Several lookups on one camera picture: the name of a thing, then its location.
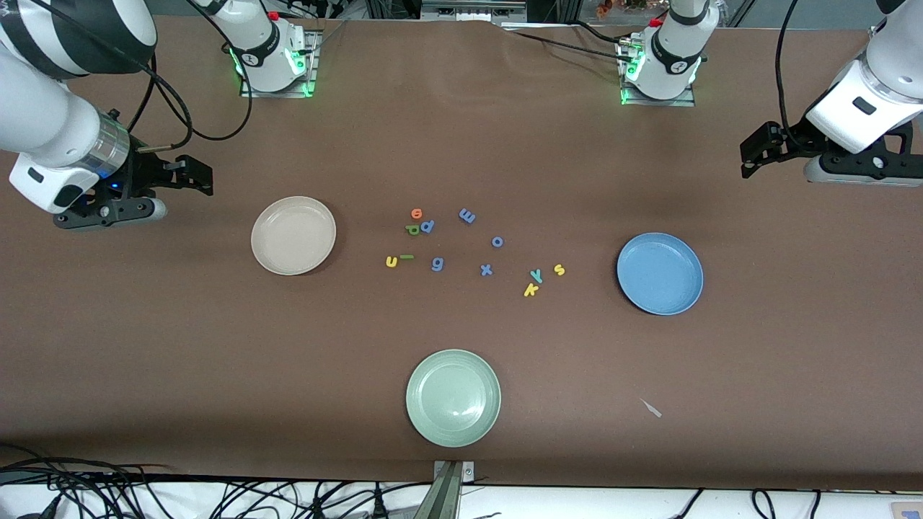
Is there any beige brown plate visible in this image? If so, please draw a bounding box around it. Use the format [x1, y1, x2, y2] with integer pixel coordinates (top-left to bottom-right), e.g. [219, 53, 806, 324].
[250, 195, 337, 276]

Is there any blue plate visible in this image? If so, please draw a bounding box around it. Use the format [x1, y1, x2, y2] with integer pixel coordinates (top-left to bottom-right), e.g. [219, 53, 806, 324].
[616, 231, 705, 316]

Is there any brown table cover sheet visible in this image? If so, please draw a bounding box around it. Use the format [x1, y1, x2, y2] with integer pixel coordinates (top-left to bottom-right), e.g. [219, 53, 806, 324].
[0, 13, 923, 492]

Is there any orange object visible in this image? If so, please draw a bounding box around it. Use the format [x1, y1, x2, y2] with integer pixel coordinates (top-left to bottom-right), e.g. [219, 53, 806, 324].
[595, 0, 653, 17]

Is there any pale green plate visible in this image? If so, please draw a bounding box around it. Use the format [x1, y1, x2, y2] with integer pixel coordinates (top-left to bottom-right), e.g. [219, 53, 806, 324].
[405, 349, 502, 448]

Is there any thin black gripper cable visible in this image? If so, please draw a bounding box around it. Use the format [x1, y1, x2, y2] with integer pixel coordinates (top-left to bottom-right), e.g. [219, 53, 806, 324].
[29, 0, 194, 154]

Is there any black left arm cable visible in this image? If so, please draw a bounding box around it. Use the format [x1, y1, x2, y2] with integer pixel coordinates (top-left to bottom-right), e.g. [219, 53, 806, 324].
[774, 0, 820, 152]

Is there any black looping arm cable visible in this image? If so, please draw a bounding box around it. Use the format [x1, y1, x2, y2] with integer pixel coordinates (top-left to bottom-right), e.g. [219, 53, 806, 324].
[184, 0, 253, 142]

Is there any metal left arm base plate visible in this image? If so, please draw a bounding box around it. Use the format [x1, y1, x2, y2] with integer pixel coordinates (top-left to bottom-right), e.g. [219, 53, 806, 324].
[619, 40, 697, 108]

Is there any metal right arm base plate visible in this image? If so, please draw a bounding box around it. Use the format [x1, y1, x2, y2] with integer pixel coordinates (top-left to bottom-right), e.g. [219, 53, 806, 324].
[239, 29, 322, 99]

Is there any black cable tangle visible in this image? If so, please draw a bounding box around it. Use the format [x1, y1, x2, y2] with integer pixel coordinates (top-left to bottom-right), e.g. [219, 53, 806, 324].
[0, 443, 433, 519]

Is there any aluminium frame profile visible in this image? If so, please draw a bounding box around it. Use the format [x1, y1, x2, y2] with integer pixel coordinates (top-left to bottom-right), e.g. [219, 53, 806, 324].
[420, 0, 529, 21]

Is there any metal table edge bracket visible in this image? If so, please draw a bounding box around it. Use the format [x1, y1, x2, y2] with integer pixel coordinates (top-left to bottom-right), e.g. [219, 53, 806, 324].
[415, 460, 476, 519]

